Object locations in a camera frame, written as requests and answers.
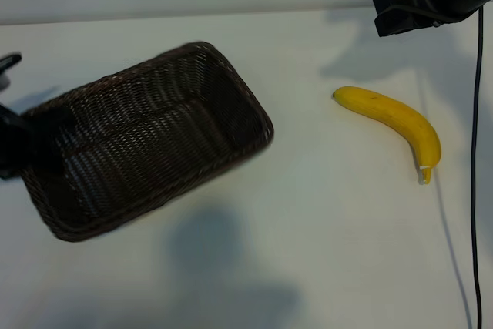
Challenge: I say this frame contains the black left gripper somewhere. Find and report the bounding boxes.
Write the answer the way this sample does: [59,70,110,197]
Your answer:
[0,102,76,181]

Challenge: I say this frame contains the dark brown woven basket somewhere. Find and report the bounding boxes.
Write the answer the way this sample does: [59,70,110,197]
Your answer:
[18,40,275,243]

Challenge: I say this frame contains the yellow banana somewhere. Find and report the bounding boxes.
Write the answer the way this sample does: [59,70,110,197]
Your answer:
[332,86,442,186]

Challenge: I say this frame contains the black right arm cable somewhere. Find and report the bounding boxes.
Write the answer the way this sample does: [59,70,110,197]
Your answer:
[471,5,485,329]

